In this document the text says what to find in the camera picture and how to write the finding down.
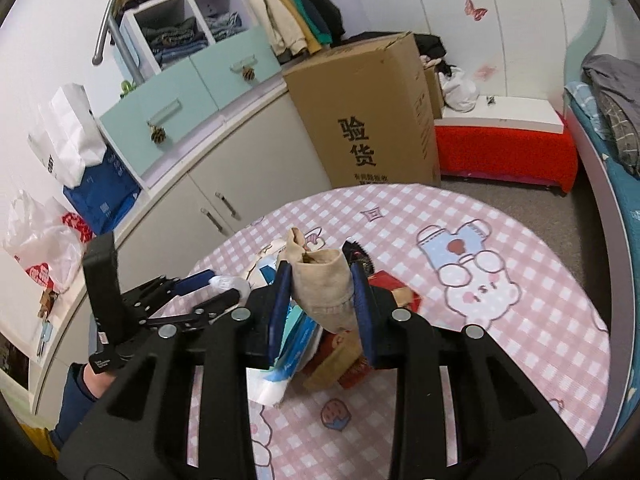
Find white low cabinet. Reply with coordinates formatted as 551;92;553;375
29;71;334;411

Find beige sock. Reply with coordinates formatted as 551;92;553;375
279;228;357;334

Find white plastic bag on bench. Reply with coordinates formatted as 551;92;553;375
438;66;480;113

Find pink checkered tablecloth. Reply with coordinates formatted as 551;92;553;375
196;184;610;479

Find white paper bag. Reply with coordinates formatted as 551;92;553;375
27;84;106;188

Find teal quilted bed mattress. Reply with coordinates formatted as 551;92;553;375
565;81;639;434

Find large brown cardboard box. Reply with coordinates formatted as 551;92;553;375
283;32;440;188

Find chrome clothes rail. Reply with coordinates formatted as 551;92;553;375
91;0;144;84

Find hanging clothes on rack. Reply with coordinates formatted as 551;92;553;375
245;0;345;63

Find white red plastic bag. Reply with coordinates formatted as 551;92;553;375
3;190;93;294

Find red bedside bench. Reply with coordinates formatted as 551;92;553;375
435;119;578;194

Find grey folded blanket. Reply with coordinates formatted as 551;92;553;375
582;54;639;178

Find blue shopping bag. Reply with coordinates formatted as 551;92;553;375
63;148;141;235

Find white cubby shelf unit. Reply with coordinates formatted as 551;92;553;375
99;0;281;188

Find person's left hand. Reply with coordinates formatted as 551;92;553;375
82;364;117;399

